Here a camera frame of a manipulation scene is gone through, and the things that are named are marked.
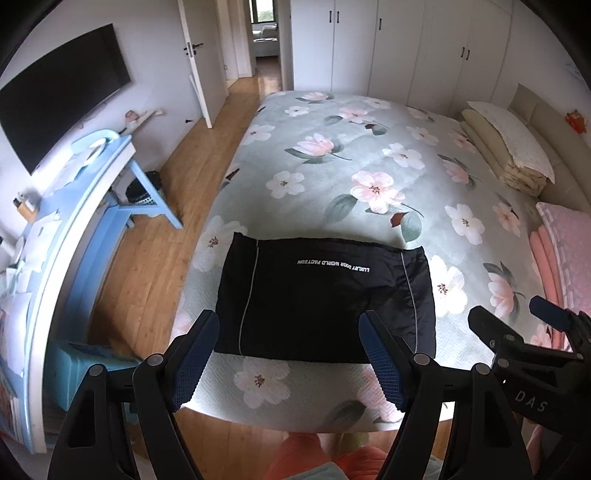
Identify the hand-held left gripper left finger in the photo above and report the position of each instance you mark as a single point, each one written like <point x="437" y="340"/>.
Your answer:
<point x="194" y="364"/>

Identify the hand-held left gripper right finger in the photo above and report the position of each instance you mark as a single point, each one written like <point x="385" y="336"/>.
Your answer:
<point x="385" y="364"/>

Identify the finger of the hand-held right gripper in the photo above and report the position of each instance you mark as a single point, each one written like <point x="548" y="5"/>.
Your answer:
<point x="494" y="332"/>
<point x="551" y="314"/>

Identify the black jacket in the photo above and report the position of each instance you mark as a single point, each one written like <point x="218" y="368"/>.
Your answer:
<point x="323" y="300"/>

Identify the salmon folded blanket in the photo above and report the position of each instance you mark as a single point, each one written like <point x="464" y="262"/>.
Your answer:
<point x="547" y="277"/>

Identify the pink quilted blanket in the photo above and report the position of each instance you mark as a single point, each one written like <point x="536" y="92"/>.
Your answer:
<point x="570" y="249"/>

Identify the light blue stool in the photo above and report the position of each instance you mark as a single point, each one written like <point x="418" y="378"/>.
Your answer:
<point x="87" y="362"/>

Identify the person's orange pants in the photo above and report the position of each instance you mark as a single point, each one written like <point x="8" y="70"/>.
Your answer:
<point x="300" y="454"/>

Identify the beige padded headboard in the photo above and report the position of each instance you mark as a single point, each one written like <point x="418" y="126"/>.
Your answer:
<point x="563" y="152"/>

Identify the white dotted pillow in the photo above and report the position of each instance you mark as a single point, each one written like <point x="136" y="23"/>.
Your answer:
<point x="517" y="138"/>

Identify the cream folded quilt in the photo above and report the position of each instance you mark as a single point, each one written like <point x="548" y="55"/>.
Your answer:
<point x="489" y="143"/>

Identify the black waste basket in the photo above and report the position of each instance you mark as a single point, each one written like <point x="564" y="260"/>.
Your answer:
<point x="144" y="189"/>

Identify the bed with floral bedspread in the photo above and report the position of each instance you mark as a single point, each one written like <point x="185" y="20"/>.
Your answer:
<point x="346" y="184"/>

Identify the light blue desk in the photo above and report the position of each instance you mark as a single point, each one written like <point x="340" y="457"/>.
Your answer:
<point x="92" y="184"/>

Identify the pink plush toy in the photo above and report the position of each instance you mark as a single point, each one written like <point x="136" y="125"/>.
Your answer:
<point x="136" y="117"/>

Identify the white door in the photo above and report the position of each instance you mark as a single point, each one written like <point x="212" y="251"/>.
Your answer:
<point x="205" y="69"/>

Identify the white wardrobe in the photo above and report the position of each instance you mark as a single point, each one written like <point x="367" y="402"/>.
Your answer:
<point x="401" y="46"/>

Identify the white sofa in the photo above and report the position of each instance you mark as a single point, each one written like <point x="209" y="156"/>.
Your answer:
<point x="266" y="41"/>

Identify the orange owl wall sticker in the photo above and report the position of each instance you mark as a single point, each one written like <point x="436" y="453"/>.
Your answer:
<point x="576" y="122"/>

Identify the black wall television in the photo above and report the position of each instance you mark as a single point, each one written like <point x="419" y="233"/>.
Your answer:
<point x="60" y="92"/>

